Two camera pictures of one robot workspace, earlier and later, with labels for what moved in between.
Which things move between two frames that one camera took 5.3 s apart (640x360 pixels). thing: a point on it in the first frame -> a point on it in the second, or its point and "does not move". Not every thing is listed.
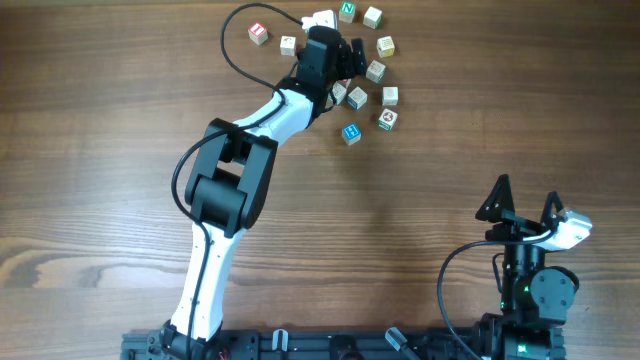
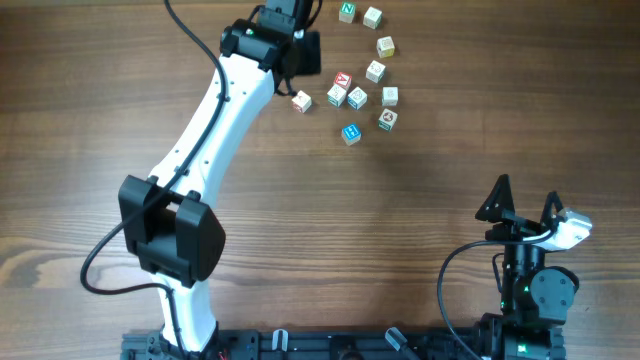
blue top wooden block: [351, 134] does not move
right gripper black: [514, 227] does not move
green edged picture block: [339, 92] does not move
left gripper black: [351, 60] -> [307, 53]
